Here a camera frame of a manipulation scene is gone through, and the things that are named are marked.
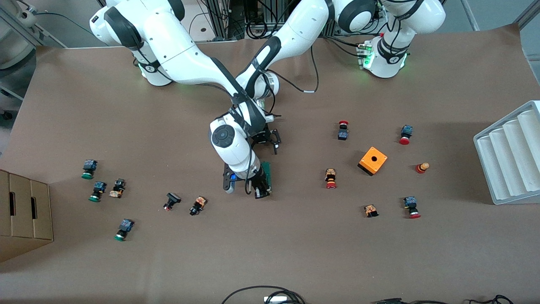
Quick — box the black button orange contact block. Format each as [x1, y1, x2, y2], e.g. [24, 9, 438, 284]
[189, 196, 208, 217]
[109, 178, 127, 199]

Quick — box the black square red button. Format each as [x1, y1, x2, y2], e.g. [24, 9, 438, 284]
[163, 192, 182, 212]

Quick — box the green push button blue block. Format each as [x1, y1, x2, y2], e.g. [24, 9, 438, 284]
[113, 218, 135, 242]
[88, 181, 107, 203]
[81, 160, 98, 180]

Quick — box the white stepped plastic tray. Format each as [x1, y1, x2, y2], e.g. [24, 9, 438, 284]
[473, 100, 540, 205]

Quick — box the brown cardboard box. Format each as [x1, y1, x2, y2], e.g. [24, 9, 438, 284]
[0, 169, 54, 262]

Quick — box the grey metal stand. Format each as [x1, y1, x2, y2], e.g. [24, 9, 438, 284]
[0, 0, 68, 123]

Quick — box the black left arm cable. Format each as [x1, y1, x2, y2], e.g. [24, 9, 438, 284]
[274, 44, 319, 93]

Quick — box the orange button enclosure box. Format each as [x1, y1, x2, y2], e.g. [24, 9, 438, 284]
[358, 147, 388, 176]

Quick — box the small black cable coil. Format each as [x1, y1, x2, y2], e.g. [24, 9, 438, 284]
[246, 19, 267, 39]

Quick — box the coiled black cable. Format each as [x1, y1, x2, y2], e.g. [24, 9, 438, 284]
[221, 286, 306, 304]

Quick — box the aluminium profile post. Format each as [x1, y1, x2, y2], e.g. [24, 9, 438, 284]
[209, 0, 232, 39]

